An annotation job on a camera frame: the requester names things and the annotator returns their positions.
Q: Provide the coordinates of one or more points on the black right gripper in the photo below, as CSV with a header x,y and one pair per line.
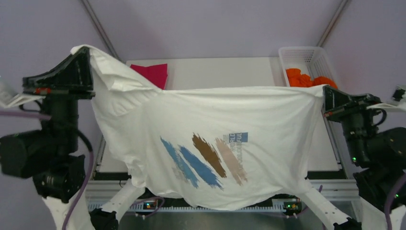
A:
x,y
333,99

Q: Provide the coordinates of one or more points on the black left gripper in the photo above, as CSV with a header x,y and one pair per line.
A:
x,y
76,70

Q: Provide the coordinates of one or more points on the white printed t-shirt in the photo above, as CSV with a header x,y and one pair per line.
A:
x,y
247,134

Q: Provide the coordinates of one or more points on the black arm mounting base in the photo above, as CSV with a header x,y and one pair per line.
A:
x,y
154,185

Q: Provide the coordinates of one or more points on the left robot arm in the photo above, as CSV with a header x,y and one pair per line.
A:
x,y
48,155

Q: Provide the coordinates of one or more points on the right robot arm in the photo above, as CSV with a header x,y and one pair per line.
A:
x,y
381,156

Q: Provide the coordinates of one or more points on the orange crumpled t-shirt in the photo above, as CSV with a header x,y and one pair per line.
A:
x,y
297,79

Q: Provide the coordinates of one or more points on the white plastic basket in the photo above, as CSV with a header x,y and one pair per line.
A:
x,y
310,60

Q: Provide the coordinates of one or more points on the folded magenta t-shirt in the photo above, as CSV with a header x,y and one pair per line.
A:
x,y
156,74

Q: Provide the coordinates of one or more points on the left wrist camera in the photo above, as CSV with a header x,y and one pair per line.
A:
x,y
9,97

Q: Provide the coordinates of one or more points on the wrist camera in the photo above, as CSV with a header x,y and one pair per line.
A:
x,y
9,97
397,103

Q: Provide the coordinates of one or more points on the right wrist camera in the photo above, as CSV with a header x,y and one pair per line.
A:
x,y
397,103

